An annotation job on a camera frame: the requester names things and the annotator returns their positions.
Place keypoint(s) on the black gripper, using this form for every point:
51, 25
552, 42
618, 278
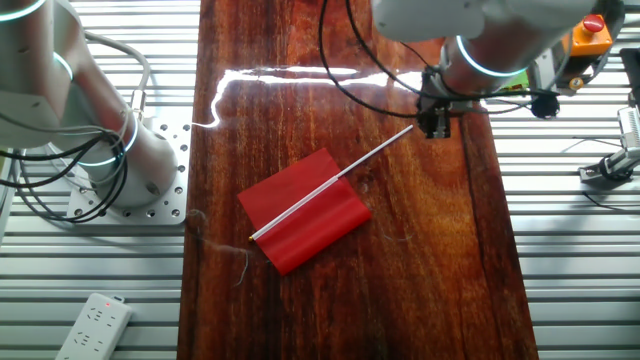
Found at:
434, 102

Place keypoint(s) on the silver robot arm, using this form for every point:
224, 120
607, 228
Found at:
475, 30

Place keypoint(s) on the orange emergency stop box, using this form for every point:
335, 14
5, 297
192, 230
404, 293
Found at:
590, 35

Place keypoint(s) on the white power strip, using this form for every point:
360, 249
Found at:
95, 327

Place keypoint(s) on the small silver camera on stand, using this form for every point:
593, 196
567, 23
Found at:
617, 155

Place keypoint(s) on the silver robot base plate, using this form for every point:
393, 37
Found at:
170, 170

